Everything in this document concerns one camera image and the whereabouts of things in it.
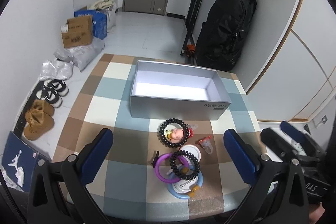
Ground blue ring bracelet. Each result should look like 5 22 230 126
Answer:
167 170 204 201

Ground red clear hair clip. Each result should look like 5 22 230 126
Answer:
198 136 214 155

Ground white round badge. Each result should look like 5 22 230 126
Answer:
179 144 202 161

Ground purple ring bracelet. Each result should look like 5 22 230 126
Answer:
152 151 190 184

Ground black spiral bracelet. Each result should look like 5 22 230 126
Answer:
169 150 200 181

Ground small red clear charm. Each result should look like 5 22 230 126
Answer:
187 124 198 138

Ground black bead bracelet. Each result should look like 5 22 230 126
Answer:
159 118 190 148

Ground pink doll figure charm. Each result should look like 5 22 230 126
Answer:
166 128 184 143

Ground right hand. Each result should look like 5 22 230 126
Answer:
309 202 328 224

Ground blue jordan shoe box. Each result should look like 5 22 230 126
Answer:
1 132 49 192

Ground tan boot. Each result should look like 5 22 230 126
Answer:
31 100 55 116
23 109 55 141

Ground black shoe mat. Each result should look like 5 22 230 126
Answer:
13 81 43 138

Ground black white sneaker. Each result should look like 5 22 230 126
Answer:
43 79 69 97
36 89 63 108

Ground checkered table cloth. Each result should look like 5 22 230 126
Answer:
52 54 266 222

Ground silver plastic bag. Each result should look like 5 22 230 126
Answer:
38 60 74 81

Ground black backpack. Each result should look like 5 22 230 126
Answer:
195 0 257 72

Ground orange black glove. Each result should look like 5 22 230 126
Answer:
185 44 195 58

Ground grey plastic parcel bag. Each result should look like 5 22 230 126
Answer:
54 38 105 72

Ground grey cardboard box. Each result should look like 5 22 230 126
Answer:
129 60 231 121

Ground brown cardboard box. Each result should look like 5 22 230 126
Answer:
60 15 93 48

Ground blue cardboard box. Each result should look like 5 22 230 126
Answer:
74 10 107 40

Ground beige tote bag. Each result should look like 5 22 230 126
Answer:
89 0 116 32

